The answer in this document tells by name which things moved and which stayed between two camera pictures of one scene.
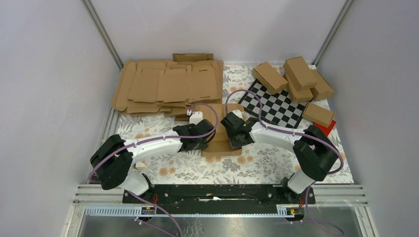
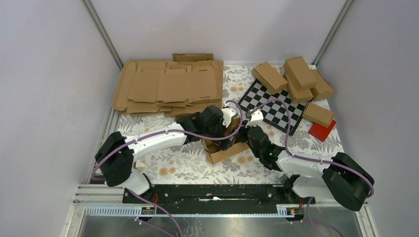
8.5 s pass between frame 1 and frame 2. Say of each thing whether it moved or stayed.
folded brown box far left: stayed
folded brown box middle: stayed
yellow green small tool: stayed
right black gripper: moved
